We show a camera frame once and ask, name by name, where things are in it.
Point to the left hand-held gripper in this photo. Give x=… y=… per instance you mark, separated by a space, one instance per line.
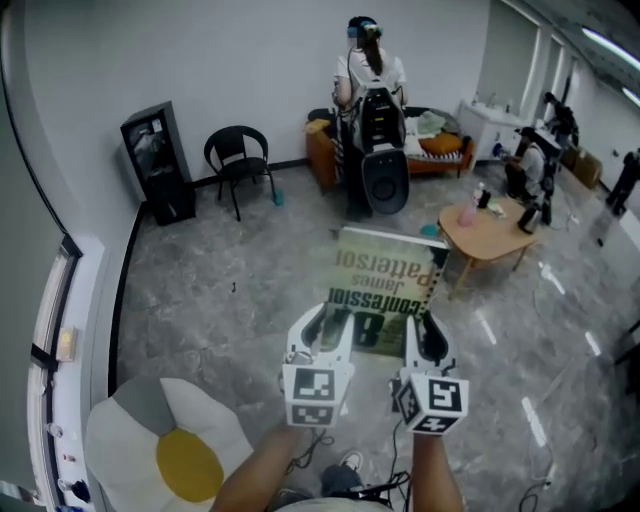
x=312 y=395

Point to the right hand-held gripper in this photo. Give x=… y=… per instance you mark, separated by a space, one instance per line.
x=435 y=402

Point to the green paperback book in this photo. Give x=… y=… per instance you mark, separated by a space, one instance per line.
x=380 y=270

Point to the person's right forearm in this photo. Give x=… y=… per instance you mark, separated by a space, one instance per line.
x=437 y=475

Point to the person's left forearm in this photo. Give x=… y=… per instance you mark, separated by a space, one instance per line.
x=260 y=470

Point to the wooden coffee table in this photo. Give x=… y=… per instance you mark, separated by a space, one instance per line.
x=485 y=240

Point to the person's white shoe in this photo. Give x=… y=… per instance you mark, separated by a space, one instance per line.
x=351 y=459

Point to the pink spray bottle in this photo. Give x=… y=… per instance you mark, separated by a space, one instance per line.
x=467 y=212

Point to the teal cloth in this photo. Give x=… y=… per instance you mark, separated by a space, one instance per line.
x=278 y=198

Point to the person's jeans leg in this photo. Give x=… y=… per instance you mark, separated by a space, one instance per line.
x=340 y=480

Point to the person's beige shirt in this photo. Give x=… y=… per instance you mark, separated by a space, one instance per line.
x=340 y=504

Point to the orange couch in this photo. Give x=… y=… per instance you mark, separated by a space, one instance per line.
x=320 y=155

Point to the striped blanket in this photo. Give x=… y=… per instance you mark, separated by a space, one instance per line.
x=435 y=156

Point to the black chair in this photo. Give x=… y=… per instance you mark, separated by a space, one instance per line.
x=237 y=165

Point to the white pillow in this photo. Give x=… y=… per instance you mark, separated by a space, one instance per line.
x=414 y=149

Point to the orange cushion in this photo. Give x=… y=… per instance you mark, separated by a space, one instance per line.
x=442 y=144

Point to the pale green clothes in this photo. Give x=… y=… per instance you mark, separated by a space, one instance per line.
x=431 y=124

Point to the white sink cabinet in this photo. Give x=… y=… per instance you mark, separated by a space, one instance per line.
x=487 y=130

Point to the black display cabinet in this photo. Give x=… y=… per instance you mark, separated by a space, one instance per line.
x=160 y=165

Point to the cardboard box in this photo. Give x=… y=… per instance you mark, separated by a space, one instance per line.
x=587 y=167

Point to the yellow flat box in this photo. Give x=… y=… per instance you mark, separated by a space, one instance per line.
x=66 y=344

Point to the white window sill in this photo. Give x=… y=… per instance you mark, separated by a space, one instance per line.
x=70 y=400

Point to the grey roller blind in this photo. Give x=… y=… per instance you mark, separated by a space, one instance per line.
x=25 y=250

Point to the ceiling light strip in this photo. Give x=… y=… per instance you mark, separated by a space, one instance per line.
x=632 y=96
x=610 y=45

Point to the black window frame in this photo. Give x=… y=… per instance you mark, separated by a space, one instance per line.
x=70 y=250

